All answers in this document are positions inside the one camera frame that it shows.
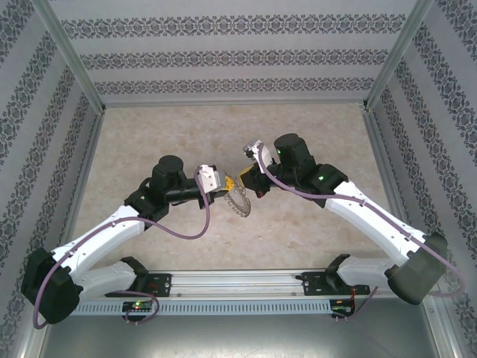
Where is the small controller board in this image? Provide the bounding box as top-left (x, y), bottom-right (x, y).
top-left (329, 304), bottom-right (357, 320)
top-left (122, 300), bottom-right (154, 313)

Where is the aluminium frame side rail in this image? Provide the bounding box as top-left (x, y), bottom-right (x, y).
top-left (22, 106), bottom-right (109, 358)
top-left (361, 104), bottom-right (463, 358)

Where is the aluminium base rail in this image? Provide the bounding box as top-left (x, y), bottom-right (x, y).
top-left (169, 270), bottom-right (306, 298)

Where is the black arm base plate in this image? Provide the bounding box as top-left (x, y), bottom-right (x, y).
top-left (143, 273), bottom-right (173, 298)
top-left (300, 271), bottom-right (331, 298)

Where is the white slotted cable duct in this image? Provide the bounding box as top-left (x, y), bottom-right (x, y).
top-left (74, 299), bottom-right (370, 317)

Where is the short purple cable loop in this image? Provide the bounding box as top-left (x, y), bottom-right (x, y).
top-left (124, 290), bottom-right (161, 325)

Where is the aluminium frame post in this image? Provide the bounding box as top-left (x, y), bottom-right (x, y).
top-left (31, 0), bottom-right (108, 113)
top-left (362, 0), bottom-right (436, 110)

